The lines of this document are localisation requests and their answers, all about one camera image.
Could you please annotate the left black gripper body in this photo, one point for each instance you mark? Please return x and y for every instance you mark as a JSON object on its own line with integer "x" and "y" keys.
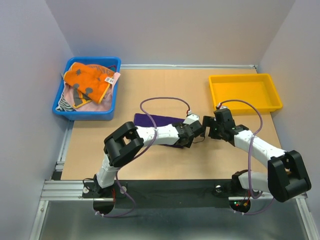
{"x": 188, "y": 144}

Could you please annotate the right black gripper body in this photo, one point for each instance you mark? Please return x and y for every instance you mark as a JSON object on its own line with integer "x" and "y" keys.
{"x": 215, "y": 132}

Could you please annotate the purple towel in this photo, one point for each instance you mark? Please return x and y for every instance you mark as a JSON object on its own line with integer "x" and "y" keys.
{"x": 142, "y": 120}

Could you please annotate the orange towel with grey spots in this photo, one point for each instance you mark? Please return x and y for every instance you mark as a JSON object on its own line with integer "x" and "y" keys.
{"x": 89, "y": 80}

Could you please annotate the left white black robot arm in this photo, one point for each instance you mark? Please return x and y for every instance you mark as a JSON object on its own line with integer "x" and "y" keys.
{"x": 124, "y": 144}

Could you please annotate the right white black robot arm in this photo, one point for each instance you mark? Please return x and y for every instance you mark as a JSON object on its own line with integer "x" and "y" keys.
{"x": 286, "y": 175}

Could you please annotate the yellow plastic tray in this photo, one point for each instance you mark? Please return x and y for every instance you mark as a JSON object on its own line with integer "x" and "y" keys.
{"x": 257, "y": 89}

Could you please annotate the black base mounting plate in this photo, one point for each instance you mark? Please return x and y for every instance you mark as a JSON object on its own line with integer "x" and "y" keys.
{"x": 164, "y": 194}

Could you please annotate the pink towel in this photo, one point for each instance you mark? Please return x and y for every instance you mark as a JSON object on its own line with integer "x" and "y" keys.
{"x": 85, "y": 104}

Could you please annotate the grey white striped towel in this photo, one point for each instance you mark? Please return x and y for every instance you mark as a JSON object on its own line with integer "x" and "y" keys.
{"x": 63, "y": 105}

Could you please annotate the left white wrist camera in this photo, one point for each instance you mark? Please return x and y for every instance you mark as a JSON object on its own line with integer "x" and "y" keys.
{"x": 190, "y": 118}

